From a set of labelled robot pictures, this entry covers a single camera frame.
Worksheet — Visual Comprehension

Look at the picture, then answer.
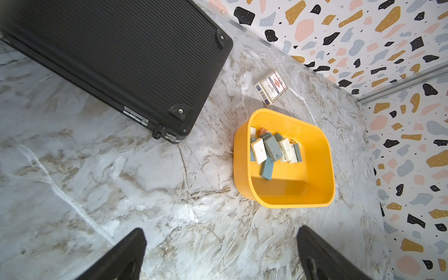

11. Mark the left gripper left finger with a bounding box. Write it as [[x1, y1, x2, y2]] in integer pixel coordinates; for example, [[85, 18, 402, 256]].
[[77, 227, 147, 280]]

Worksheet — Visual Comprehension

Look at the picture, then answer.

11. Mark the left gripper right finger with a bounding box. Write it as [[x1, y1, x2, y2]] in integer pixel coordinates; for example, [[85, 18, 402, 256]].
[[296, 225, 369, 280]]

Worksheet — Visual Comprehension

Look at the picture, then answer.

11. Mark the white eraser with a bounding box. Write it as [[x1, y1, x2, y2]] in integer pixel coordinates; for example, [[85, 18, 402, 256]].
[[279, 138, 291, 162], [288, 143, 298, 163], [250, 127, 257, 139], [251, 138, 267, 165]]

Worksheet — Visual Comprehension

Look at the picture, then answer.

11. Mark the grey eraser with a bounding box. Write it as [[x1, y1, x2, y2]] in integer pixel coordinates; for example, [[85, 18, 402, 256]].
[[264, 136, 283, 162], [294, 143, 303, 163]]

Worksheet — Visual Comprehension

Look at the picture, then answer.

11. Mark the pink eraser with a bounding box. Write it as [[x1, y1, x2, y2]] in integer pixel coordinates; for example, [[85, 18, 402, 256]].
[[259, 128, 268, 138]]

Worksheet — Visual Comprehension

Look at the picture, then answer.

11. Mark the yellow storage box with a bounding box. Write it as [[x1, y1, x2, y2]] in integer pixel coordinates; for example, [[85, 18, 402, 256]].
[[233, 108, 336, 208]]

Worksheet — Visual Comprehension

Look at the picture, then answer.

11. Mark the playing card box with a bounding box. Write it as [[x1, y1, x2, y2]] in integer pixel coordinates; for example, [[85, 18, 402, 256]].
[[254, 69, 289, 107]]

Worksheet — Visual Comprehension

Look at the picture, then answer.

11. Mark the black flat case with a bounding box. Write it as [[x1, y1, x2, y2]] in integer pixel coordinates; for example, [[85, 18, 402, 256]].
[[1, 1, 233, 144]]

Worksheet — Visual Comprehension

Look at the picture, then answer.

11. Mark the right aluminium corner post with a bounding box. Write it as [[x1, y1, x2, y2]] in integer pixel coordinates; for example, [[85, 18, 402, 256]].
[[357, 61, 448, 105]]

